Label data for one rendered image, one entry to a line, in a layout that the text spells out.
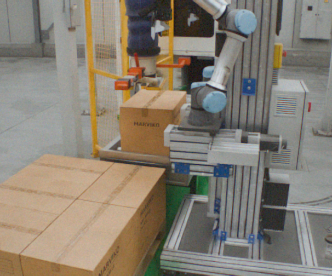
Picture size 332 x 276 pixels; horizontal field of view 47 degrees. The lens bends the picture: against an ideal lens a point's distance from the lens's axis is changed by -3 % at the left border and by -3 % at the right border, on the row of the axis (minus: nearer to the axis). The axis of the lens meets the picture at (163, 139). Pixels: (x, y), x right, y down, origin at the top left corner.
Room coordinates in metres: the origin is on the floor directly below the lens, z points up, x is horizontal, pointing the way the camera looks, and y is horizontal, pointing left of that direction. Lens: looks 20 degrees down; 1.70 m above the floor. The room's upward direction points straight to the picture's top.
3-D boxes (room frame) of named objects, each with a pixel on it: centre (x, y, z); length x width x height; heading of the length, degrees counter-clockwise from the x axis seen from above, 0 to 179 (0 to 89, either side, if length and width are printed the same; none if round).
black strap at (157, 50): (2.72, 0.14, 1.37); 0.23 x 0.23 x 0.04
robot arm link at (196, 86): (2.11, -0.21, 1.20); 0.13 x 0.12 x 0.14; 17
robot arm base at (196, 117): (2.12, -0.21, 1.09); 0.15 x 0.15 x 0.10
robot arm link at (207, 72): (2.60, -0.32, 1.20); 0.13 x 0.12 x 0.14; 137
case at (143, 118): (3.04, 0.06, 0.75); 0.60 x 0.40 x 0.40; 168
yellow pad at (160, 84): (2.71, 0.04, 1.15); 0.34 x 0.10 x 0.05; 173
